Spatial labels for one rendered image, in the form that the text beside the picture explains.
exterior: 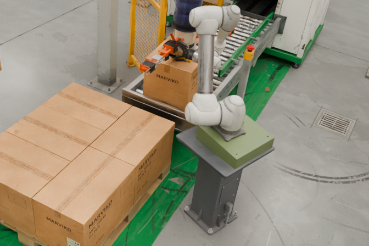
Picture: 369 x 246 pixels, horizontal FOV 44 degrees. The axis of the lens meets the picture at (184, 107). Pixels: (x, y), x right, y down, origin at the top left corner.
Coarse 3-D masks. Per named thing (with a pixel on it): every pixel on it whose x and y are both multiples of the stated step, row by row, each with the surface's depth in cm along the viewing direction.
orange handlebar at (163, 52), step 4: (196, 36) 372; (176, 40) 362; (164, 48) 348; (160, 52) 343; (164, 52) 343; (168, 52) 345; (164, 56) 340; (152, 60) 333; (156, 60) 333; (144, 68) 323
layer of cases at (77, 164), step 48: (96, 96) 382; (0, 144) 323; (48, 144) 329; (96, 144) 334; (144, 144) 340; (0, 192) 302; (48, 192) 293; (96, 192) 297; (48, 240) 304; (96, 240) 301
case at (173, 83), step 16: (160, 64) 358; (176, 64) 359; (192, 64) 361; (144, 80) 373; (160, 80) 366; (176, 80) 360; (192, 80) 359; (160, 96) 375; (176, 96) 368; (192, 96) 375
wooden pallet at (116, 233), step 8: (168, 168) 390; (160, 176) 383; (152, 184) 380; (144, 192) 356; (152, 192) 373; (144, 200) 365; (136, 208) 351; (128, 216) 342; (8, 224) 318; (120, 224) 343; (24, 232) 314; (112, 232) 322; (120, 232) 338; (24, 240) 319; (32, 240) 314; (112, 240) 331
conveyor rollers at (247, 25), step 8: (248, 16) 543; (240, 24) 523; (248, 24) 527; (256, 24) 531; (216, 32) 500; (240, 32) 507; (248, 32) 511; (264, 32) 513; (232, 40) 493; (240, 40) 491; (256, 40) 501; (224, 48) 473; (232, 48) 478; (224, 56) 465; (240, 56) 467; (232, 64) 448; (216, 72) 436; (216, 80) 421
